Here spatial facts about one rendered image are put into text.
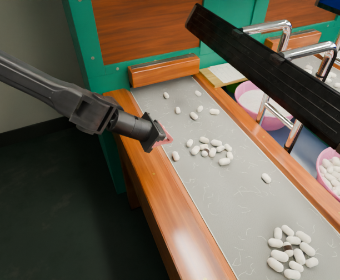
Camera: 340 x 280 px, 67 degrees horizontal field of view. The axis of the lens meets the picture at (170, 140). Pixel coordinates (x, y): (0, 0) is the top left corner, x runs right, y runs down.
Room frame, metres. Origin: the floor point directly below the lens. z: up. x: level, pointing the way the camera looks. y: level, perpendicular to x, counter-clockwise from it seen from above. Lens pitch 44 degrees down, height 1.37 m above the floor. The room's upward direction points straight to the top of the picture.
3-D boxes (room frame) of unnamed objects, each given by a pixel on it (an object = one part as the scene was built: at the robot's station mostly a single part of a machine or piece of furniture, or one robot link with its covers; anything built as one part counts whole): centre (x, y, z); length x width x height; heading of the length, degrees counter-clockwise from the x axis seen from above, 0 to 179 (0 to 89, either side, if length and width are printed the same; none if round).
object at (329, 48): (0.62, -0.28, 0.90); 0.20 x 0.19 x 0.45; 23
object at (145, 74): (0.98, 0.02, 0.83); 0.30 x 0.06 x 0.07; 113
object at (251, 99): (0.86, -0.40, 0.71); 0.22 x 0.22 x 0.06
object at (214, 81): (1.06, -0.31, 0.77); 0.33 x 0.15 x 0.01; 113
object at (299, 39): (1.24, -0.60, 0.83); 0.30 x 0.06 x 0.07; 113
